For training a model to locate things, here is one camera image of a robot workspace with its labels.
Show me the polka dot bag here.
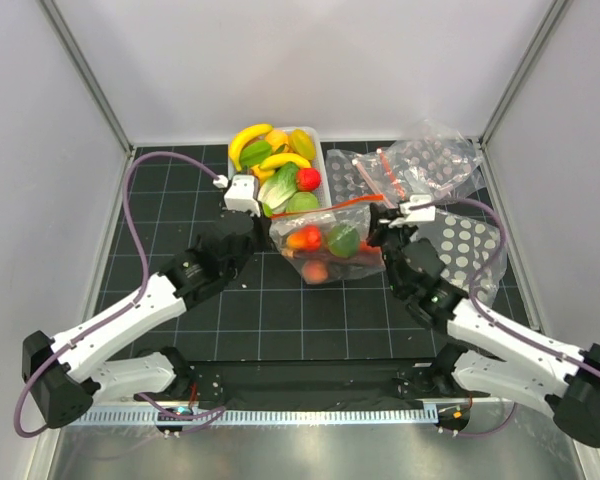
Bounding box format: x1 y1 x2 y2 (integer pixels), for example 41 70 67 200
416 209 508 306
381 119 485 200

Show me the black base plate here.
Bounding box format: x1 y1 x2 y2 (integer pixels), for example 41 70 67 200
145 358 469 412

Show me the red strawberry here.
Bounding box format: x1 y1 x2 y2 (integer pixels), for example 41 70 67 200
295 168 322 192
286 225 323 252

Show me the green cabbage toy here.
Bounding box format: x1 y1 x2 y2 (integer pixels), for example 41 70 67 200
285 191 320 213

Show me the small yellow banana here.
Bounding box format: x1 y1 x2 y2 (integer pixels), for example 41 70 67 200
259 153 312 171

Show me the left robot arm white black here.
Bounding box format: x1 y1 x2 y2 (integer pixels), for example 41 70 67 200
14 211 271 438

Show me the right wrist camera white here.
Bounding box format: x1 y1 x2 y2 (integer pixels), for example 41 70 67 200
388 194 436 228

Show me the purple cable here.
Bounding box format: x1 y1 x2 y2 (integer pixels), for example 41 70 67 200
13 151 231 440
399 197 600 437

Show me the green orange mango toy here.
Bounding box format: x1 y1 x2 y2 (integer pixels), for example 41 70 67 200
326 224 360 258

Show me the left aluminium frame post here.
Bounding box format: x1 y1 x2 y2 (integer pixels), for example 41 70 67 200
36 0 133 154

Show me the orange fruit toy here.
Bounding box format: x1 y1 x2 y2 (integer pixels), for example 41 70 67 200
264 129 290 154

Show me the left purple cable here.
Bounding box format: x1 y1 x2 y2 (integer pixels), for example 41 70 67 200
13 151 231 440

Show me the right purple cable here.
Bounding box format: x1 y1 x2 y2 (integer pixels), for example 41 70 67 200
399 197 600 437

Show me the bok choy toy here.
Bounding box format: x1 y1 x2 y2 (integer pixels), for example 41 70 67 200
258 163 299 216

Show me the white plastic food bin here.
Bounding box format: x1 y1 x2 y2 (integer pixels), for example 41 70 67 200
227 125 332 211

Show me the yellow starfruit toy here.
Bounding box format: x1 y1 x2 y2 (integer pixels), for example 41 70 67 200
289 129 316 161

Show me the polka dot bag right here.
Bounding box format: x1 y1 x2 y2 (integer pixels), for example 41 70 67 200
416 209 508 306

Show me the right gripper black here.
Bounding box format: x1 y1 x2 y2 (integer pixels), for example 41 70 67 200
366 202 418 294

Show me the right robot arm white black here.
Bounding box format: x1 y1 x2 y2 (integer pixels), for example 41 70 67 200
367 203 600 448

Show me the right aluminium frame post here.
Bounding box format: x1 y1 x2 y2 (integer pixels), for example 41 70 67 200
479 0 573 149

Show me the peach toy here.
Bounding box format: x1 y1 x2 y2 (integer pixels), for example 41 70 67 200
301 260 329 285

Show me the black grid mat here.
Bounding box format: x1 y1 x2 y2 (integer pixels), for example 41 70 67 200
120 144 445 361

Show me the slotted cable duct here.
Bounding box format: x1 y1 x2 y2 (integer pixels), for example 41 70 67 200
72 404 438 427

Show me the aluminium frame post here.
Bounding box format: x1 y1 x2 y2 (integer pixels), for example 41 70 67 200
36 0 133 154
479 0 573 149

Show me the orange carrot toy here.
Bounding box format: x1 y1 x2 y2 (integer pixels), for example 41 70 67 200
353 242 383 265

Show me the polka dot bag back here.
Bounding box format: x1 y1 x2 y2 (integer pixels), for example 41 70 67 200
381 119 485 200

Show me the zip bag red zipper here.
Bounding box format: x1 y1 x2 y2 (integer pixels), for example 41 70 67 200
269 195 384 285

